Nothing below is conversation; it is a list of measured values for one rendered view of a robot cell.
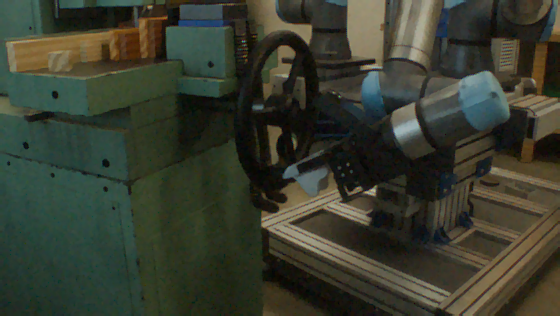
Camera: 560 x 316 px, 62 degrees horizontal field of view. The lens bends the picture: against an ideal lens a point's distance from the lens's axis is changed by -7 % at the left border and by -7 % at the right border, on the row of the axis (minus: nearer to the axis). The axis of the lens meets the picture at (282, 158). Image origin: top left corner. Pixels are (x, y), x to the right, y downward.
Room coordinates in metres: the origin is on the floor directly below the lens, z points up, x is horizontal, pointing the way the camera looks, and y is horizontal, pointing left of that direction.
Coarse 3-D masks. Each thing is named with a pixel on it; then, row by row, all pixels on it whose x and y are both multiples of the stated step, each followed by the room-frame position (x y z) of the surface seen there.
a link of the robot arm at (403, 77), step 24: (408, 0) 0.86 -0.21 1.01; (432, 0) 0.85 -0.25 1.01; (408, 24) 0.83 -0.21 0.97; (432, 24) 0.83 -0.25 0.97; (408, 48) 0.80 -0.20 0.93; (432, 48) 0.83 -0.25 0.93; (384, 72) 0.81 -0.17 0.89; (408, 72) 0.78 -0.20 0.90; (384, 96) 0.78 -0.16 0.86; (408, 96) 0.76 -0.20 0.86
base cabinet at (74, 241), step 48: (0, 192) 0.97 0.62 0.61; (48, 192) 0.88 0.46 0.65; (96, 192) 0.82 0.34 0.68; (144, 192) 0.81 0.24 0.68; (192, 192) 0.92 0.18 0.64; (240, 192) 1.07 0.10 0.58; (0, 240) 0.99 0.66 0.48; (48, 240) 0.90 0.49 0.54; (96, 240) 0.82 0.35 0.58; (144, 240) 0.79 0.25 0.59; (192, 240) 0.91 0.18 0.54; (240, 240) 1.07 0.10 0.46; (0, 288) 1.01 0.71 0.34; (48, 288) 0.91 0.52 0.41; (96, 288) 0.83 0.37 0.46; (144, 288) 0.78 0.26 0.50; (192, 288) 0.90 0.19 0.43; (240, 288) 1.06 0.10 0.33
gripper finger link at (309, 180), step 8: (304, 160) 0.75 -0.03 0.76; (288, 168) 0.76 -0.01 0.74; (296, 168) 0.74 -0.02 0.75; (320, 168) 0.73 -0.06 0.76; (328, 168) 0.72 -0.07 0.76; (288, 176) 0.76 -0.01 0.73; (296, 176) 0.75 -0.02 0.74; (304, 176) 0.74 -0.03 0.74; (312, 176) 0.73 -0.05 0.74; (320, 176) 0.73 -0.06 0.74; (304, 184) 0.74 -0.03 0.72; (312, 184) 0.73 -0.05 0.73; (312, 192) 0.73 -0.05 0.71
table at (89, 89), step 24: (24, 72) 0.80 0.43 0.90; (48, 72) 0.79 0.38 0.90; (72, 72) 0.78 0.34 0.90; (96, 72) 0.77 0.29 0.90; (120, 72) 0.78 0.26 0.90; (144, 72) 0.83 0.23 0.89; (168, 72) 0.88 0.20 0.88; (264, 72) 0.99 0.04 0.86; (24, 96) 0.79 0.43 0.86; (48, 96) 0.76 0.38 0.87; (72, 96) 0.73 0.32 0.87; (96, 96) 0.73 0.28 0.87; (120, 96) 0.77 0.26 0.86; (144, 96) 0.82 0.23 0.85; (216, 96) 0.86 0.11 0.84
